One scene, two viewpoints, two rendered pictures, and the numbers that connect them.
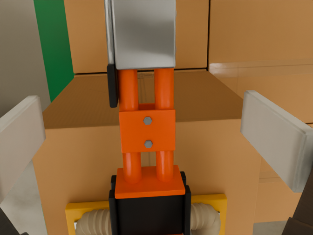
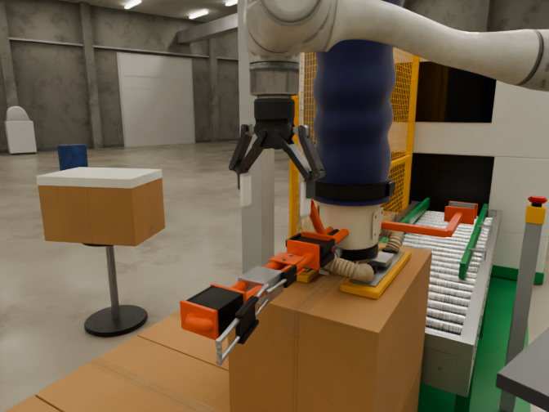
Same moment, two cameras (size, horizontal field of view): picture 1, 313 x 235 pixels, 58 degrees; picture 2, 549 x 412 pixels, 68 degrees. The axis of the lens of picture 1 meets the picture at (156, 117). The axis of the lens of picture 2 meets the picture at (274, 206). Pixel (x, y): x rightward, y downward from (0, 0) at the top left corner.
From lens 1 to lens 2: 0.72 m
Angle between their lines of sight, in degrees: 58
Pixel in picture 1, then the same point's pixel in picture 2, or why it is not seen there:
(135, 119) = (289, 261)
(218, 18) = not seen: outside the picture
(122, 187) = (314, 250)
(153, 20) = (253, 275)
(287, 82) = (176, 384)
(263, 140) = (248, 190)
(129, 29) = (265, 276)
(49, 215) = (395, 299)
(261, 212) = not seen: hidden behind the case
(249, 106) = (245, 203)
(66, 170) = (365, 311)
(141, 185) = (305, 248)
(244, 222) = not seen: hidden behind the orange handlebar
